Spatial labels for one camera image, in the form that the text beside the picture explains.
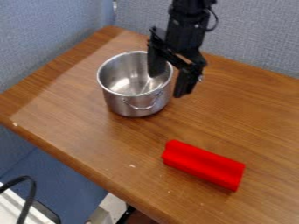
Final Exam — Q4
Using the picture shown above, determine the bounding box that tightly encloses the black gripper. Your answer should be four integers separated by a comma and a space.
147, 5, 208, 98

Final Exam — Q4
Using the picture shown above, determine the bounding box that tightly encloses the red block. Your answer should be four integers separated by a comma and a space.
161, 140, 245, 192

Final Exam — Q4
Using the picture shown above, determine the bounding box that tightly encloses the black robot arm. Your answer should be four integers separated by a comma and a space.
147, 0, 219, 98

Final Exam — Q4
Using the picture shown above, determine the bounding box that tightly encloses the metal pot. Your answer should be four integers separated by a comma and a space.
97, 51, 173, 117

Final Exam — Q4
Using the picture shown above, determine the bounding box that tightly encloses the white box under table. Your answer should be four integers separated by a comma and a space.
0, 189, 61, 224

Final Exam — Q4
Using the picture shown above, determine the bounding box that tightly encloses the white table leg bracket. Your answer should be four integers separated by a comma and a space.
84, 193, 135, 224

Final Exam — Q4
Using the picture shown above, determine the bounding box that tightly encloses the black cable loop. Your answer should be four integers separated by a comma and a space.
0, 174, 37, 224

